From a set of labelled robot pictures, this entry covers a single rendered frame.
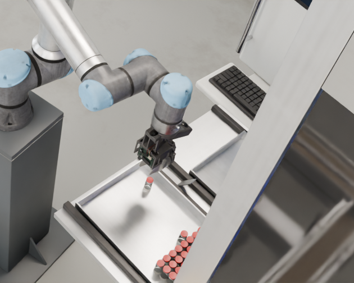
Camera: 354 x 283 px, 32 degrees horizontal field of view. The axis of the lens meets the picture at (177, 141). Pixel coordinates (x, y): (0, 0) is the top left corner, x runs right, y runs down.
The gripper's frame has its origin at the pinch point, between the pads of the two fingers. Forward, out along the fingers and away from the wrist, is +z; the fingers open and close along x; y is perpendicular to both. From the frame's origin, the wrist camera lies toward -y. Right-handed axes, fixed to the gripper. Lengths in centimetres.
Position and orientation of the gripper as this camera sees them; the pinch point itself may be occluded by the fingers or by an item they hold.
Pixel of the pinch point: (155, 167)
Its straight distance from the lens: 169.7
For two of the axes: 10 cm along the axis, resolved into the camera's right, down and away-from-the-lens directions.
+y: -6.8, 4.6, -5.7
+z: -2.2, 6.2, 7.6
